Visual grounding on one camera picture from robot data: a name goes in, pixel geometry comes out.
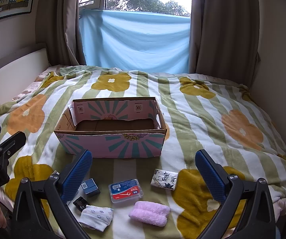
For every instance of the pink floral bed sheet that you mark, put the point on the pink floral bed sheet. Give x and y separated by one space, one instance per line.
26 89

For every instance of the light blue cloth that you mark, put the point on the light blue cloth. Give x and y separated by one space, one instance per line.
135 42

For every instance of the small blue box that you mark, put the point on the small blue box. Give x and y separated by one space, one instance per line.
90 186

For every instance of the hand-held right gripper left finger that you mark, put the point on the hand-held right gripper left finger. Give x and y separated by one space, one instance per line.
78 176

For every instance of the white printed tissue packet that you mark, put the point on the white printed tissue packet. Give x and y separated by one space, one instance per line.
164 179

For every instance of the pink towel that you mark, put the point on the pink towel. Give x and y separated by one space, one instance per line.
149 212

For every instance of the striped flower print blanket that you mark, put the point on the striped flower print blanket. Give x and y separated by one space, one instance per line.
202 119

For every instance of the pink printed cardboard box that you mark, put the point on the pink printed cardboard box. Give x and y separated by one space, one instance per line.
123 142

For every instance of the white headboard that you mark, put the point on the white headboard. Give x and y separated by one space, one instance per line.
16 77

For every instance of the small black clip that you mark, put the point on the small black clip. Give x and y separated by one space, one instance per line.
80 204

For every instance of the white flower print sock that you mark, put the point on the white flower print sock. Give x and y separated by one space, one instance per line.
97 216

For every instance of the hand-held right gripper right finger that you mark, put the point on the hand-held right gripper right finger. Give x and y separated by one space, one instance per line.
210 179

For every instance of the brown curtain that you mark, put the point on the brown curtain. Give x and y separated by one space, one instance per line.
69 22
222 25

